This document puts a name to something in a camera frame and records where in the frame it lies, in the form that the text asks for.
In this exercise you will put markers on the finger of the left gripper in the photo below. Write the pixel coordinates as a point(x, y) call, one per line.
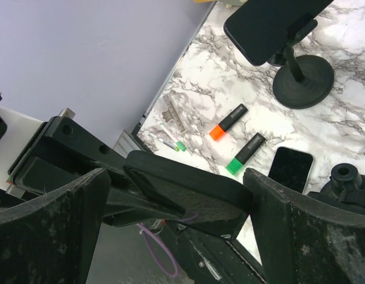
point(129, 202)

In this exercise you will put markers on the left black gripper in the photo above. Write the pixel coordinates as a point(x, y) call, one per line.
point(59, 152)

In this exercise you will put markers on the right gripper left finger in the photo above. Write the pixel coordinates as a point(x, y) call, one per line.
point(52, 238)

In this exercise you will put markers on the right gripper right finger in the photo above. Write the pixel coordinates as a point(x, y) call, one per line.
point(303, 240)

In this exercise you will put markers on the black phone stand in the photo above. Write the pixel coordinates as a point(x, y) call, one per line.
point(304, 81)
point(345, 190)

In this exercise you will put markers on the grey silver phone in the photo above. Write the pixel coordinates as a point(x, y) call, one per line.
point(291, 168)

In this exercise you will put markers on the black phone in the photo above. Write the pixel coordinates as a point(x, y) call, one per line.
point(210, 203)

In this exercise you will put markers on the green highlighter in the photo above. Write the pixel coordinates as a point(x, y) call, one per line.
point(245, 153)

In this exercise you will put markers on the orange highlighter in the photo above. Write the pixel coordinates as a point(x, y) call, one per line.
point(228, 122)

